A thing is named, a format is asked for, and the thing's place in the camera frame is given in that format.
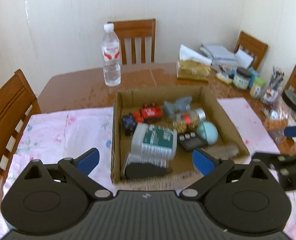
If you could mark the clear water bottle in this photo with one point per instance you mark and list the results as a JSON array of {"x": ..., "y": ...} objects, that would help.
[{"x": 110, "y": 48}]

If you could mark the yellow sticky note pad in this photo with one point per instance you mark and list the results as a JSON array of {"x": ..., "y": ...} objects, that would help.
[{"x": 224, "y": 79}]

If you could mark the white green medical bottle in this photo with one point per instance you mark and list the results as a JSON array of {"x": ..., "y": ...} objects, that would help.
[{"x": 154, "y": 141}]

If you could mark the wooden chair far right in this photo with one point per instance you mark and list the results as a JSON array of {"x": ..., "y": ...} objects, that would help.
[{"x": 253, "y": 47}]

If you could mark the cardboard box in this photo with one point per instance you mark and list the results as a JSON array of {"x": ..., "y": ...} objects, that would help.
[{"x": 127, "y": 101}]

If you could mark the large jar black lid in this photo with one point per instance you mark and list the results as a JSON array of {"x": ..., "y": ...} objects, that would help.
[{"x": 282, "y": 115}]

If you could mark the cup of pens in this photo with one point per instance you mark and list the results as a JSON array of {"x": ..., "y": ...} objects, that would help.
[{"x": 271, "y": 91}]

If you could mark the grey plush toy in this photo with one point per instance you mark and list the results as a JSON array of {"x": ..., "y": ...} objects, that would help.
[{"x": 180, "y": 105}]

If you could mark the black remote device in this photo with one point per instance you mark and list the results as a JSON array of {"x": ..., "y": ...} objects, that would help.
[{"x": 190, "y": 141}]

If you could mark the small jar green lid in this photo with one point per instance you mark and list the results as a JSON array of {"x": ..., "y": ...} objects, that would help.
[{"x": 257, "y": 86}]

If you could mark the wooden chair back centre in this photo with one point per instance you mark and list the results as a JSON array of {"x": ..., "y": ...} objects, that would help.
[{"x": 132, "y": 30}]

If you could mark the clear plastic jar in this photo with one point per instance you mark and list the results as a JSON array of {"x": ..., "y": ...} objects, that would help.
[{"x": 224, "y": 151}]

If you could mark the capsule bottle silver cap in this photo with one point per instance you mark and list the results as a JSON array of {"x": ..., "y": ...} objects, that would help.
[{"x": 183, "y": 122}]

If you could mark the black toy train block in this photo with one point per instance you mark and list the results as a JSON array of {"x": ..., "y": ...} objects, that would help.
[{"x": 130, "y": 122}]

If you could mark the pink floral tablecloth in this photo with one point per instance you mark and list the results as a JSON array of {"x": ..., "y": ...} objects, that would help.
[{"x": 51, "y": 137}]

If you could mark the stack of papers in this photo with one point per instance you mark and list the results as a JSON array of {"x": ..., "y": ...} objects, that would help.
[{"x": 220, "y": 56}]

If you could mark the blue box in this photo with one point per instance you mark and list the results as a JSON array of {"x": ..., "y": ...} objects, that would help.
[{"x": 254, "y": 74}]

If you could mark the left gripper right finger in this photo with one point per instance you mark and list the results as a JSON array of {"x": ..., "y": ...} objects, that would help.
[{"x": 213, "y": 171}]

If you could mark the glass jar dark lid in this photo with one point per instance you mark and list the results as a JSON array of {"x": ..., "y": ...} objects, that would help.
[{"x": 242, "y": 78}]

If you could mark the red toy train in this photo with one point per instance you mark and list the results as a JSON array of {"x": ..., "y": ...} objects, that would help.
[{"x": 151, "y": 113}]

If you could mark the wooden chair left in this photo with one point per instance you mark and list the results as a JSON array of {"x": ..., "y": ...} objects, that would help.
[{"x": 17, "y": 104}]

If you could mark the light blue round case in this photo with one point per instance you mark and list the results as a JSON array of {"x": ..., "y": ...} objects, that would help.
[{"x": 208, "y": 132}]

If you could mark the pink card package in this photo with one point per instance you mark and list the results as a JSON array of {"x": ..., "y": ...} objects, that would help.
[{"x": 135, "y": 158}]

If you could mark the gold tissue pack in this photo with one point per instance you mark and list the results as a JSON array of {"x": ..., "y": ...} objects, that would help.
[{"x": 191, "y": 65}]

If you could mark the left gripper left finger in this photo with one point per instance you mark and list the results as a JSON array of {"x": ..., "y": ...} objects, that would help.
[{"x": 77, "y": 170}]

